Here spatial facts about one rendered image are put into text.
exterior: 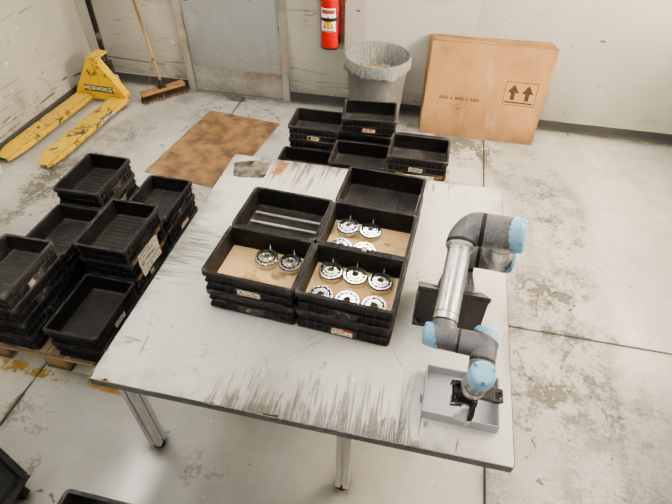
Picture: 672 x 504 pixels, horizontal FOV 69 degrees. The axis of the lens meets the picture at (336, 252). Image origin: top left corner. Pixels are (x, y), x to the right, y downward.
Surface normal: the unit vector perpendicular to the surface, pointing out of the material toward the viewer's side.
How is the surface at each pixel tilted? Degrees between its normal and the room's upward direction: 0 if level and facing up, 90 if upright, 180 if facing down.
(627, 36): 90
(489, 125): 72
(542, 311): 0
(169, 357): 0
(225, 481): 0
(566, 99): 90
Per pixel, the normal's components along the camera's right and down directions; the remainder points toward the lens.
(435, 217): 0.01, -0.71
